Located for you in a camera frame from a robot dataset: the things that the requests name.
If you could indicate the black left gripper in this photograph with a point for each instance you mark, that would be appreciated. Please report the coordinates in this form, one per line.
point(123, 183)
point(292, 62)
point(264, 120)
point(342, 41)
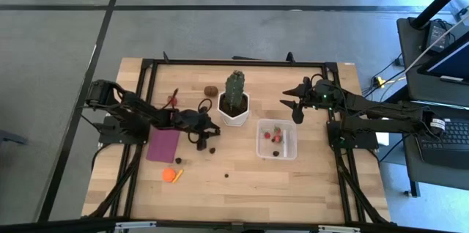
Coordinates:
point(190, 120)

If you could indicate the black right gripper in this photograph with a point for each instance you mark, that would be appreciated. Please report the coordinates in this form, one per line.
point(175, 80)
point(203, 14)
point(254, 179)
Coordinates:
point(320, 95)

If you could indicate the brown kiwi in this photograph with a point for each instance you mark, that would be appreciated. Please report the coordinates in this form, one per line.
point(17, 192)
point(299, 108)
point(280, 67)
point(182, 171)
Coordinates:
point(210, 91)

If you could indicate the small orange carrot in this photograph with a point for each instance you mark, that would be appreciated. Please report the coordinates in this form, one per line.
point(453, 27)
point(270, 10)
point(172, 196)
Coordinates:
point(178, 176)

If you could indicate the round red fruit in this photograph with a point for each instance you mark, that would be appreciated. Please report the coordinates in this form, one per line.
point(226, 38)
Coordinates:
point(172, 100)

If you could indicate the orange fruit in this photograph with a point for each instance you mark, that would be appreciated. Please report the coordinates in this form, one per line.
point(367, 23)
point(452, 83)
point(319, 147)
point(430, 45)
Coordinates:
point(168, 174)

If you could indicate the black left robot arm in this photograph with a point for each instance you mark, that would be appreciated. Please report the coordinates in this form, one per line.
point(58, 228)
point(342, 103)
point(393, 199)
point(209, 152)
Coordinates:
point(139, 110)

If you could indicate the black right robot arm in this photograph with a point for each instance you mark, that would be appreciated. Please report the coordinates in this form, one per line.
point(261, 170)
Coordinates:
point(384, 110)

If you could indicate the clear plastic tupperware container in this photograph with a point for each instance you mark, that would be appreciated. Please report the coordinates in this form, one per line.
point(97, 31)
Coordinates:
point(289, 152)

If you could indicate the white hexagonal plant pot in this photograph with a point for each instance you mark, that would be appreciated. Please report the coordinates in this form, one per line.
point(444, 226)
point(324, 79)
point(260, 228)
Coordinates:
point(225, 119)

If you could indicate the purple cloth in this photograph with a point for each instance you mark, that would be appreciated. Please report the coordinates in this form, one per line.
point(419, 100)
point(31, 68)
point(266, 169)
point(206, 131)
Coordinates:
point(161, 147)

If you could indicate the green cactus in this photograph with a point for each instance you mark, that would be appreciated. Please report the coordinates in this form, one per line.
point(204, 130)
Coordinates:
point(234, 88)

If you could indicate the yellow plug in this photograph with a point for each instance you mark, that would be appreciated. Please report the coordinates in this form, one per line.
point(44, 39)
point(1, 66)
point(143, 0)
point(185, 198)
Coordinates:
point(380, 81)

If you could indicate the white paper sheet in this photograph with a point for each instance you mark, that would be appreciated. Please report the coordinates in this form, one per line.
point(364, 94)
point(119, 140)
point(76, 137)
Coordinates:
point(383, 139)

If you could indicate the black rig crossbar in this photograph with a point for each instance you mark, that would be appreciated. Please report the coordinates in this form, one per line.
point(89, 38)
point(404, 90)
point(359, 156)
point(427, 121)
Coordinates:
point(234, 227)

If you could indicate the black desk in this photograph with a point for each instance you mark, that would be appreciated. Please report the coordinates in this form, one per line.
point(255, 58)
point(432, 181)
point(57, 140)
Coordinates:
point(414, 90)

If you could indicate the black power adapter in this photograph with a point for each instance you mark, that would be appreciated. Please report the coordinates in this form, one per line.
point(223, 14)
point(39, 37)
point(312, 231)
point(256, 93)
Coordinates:
point(436, 35)

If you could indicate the black laptop keyboard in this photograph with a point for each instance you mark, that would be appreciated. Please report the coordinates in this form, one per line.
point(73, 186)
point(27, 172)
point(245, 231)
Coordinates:
point(450, 141)

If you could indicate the desk monitor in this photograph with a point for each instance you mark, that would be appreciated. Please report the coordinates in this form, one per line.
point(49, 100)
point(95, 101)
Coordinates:
point(450, 61)

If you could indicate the grey chair base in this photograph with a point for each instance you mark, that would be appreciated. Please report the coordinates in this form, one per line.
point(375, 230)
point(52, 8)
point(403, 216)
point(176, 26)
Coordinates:
point(11, 138)

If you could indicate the black arched frame bracket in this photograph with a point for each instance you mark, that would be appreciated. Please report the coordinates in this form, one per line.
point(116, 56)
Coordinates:
point(290, 57)
point(165, 57)

